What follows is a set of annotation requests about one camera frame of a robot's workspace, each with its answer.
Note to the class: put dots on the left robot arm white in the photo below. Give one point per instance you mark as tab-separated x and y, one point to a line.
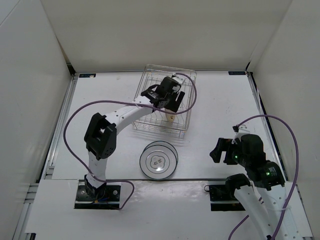
102	131

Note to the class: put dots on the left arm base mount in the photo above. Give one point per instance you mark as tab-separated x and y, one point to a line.
107	199

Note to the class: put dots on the aluminium table edge rail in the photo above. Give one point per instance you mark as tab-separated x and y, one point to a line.
63	114

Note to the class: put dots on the blue label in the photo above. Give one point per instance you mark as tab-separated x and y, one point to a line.
236	73
87	75

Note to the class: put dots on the white plate green rim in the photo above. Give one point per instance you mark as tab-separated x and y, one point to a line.
154	176
159	157

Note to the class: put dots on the wire dish rack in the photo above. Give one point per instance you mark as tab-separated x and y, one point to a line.
157	122

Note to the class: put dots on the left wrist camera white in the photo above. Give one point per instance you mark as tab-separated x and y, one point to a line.
179	78

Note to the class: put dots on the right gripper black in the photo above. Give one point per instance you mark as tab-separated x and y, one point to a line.
223	145

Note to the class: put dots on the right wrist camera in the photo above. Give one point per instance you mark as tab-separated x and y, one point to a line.
239	132

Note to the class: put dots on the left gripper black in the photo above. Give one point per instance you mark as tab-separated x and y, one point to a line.
174	104

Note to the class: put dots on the blue label right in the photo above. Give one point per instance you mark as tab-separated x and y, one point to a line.
236	73

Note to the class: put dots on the blue label left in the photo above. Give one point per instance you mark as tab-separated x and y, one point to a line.
87	75

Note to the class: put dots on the beige wooden plate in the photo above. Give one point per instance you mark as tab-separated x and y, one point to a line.
170	116

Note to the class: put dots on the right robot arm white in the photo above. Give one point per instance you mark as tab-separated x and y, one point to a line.
261	190

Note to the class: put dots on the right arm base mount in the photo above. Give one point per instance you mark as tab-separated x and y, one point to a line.
221	200

